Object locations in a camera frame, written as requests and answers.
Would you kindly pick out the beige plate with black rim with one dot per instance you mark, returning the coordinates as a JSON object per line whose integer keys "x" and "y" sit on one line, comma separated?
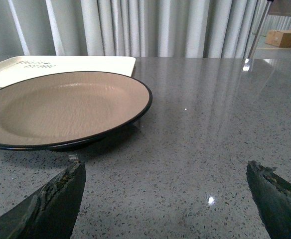
{"x": 69, "y": 109}

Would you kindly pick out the brown cardboard box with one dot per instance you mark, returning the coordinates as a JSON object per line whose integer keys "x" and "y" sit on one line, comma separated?
{"x": 279, "y": 38}

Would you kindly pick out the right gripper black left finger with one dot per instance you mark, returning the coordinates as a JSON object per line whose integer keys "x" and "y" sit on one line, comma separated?
{"x": 51, "y": 211}

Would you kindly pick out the white plastic tray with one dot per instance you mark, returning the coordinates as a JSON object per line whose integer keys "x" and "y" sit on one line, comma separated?
{"x": 19, "y": 68}

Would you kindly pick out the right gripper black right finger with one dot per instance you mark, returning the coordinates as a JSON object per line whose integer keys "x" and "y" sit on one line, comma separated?
{"x": 272, "y": 195}

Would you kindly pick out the grey pleated curtain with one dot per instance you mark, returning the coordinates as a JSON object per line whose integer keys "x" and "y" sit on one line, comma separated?
{"x": 139, "y": 28}

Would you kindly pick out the metal stand pole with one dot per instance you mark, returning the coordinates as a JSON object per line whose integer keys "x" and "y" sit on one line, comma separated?
{"x": 260, "y": 29}

